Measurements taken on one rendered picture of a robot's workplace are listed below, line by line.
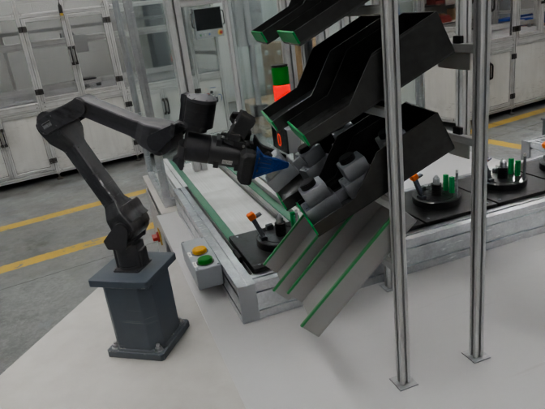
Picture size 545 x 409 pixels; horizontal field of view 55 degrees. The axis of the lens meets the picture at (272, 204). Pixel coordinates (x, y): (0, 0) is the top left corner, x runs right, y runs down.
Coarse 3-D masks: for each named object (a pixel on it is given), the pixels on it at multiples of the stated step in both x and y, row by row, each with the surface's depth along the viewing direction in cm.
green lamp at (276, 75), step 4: (272, 68) 148; (276, 68) 148; (280, 68) 147; (284, 68) 148; (272, 72) 149; (276, 72) 148; (280, 72) 148; (284, 72) 148; (288, 72) 149; (272, 76) 149; (276, 76) 149; (280, 76) 148; (284, 76) 148; (288, 76) 149; (272, 80) 150; (276, 80) 149; (280, 80) 149; (284, 80) 149; (288, 80) 150; (272, 84) 151; (276, 84) 150; (280, 84) 149; (284, 84) 149
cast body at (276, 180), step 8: (272, 152) 106; (288, 160) 106; (296, 160) 106; (288, 168) 104; (296, 168) 106; (272, 176) 105; (280, 176) 105; (288, 176) 105; (272, 184) 106; (280, 184) 106
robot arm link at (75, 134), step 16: (48, 112) 108; (64, 128) 109; (80, 128) 113; (64, 144) 110; (80, 144) 111; (80, 160) 111; (96, 160) 113; (96, 176) 111; (96, 192) 113; (112, 192) 113; (112, 208) 112; (128, 208) 112; (144, 208) 116; (112, 224) 113; (128, 224) 111; (144, 224) 116; (128, 240) 114
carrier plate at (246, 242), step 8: (288, 224) 155; (248, 232) 153; (256, 232) 152; (232, 240) 149; (240, 240) 148; (248, 240) 147; (240, 248) 143; (248, 248) 142; (256, 248) 142; (248, 256) 138; (256, 256) 137; (264, 256) 137; (248, 264) 135; (256, 264) 133; (256, 272) 131
